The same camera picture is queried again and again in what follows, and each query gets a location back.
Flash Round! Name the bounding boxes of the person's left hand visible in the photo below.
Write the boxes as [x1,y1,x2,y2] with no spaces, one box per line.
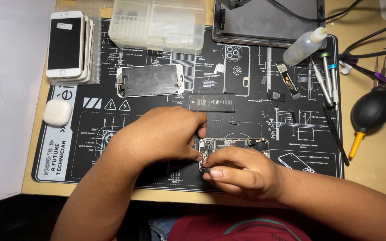
[113,106,208,168]

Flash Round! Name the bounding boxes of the person's right hand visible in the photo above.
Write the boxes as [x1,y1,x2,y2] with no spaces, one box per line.
[201,147,288,202]

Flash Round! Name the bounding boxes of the smartphone chassis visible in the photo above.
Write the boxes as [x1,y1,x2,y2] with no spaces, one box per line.
[198,137,270,173]

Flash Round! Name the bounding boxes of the black printed repair mat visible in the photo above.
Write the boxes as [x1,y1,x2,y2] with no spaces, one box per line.
[31,18,345,193]

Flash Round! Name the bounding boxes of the white phone display assembly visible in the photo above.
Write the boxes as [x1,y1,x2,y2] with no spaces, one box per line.
[116,64,185,98]

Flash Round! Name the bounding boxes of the person's red shirt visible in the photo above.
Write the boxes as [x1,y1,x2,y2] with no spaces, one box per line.
[166,214,311,241]

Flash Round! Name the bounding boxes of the black phone battery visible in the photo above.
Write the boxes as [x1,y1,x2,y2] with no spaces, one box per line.
[189,93,236,112]

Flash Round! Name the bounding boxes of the black speaker module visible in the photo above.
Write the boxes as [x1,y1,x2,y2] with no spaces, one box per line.
[267,89,286,107]

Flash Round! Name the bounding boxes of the black plastic spudger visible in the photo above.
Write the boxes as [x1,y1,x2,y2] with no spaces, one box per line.
[320,103,350,167]

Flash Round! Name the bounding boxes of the person's blue jeans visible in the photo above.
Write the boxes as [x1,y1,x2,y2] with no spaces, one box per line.
[148,216,181,241]

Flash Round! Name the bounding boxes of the white earbuds case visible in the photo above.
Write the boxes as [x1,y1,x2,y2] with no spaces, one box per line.
[42,99,73,127]

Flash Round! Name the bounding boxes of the gold-edged smartphone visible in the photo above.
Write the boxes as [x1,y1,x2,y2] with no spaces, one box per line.
[57,19,95,83]
[54,15,91,81]

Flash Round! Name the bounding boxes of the clear plastic organizer box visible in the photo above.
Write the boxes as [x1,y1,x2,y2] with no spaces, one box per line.
[108,0,207,55]

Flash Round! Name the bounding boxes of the silver precision screwdriver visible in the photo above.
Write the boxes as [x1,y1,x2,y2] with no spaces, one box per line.
[308,57,333,106]

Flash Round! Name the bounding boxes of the blue-capped precision screwdriver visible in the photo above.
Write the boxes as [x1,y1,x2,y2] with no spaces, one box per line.
[328,64,340,118]

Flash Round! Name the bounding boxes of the green-capped precision screwdriver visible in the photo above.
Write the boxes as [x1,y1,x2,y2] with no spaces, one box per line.
[319,52,335,105]

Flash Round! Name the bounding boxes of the white smartphone with label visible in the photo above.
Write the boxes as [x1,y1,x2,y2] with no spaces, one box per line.
[46,11,85,79]

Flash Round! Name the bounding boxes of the clear squeeze bottle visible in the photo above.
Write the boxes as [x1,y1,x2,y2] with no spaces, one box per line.
[282,23,334,67]

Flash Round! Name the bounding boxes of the black air blower yellow nozzle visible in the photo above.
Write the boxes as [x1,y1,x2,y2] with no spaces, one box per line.
[349,86,386,159]

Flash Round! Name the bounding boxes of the grey screen separator plate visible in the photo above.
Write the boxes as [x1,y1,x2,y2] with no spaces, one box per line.
[212,0,327,49]

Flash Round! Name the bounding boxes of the silver tweezers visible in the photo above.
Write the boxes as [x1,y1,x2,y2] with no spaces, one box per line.
[373,56,386,88]

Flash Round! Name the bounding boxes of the purple handled brush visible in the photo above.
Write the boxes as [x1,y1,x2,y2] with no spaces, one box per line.
[339,55,386,102]

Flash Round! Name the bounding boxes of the black cable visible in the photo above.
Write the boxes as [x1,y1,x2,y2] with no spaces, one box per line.
[266,0,364,23]
[341,18,386,60]

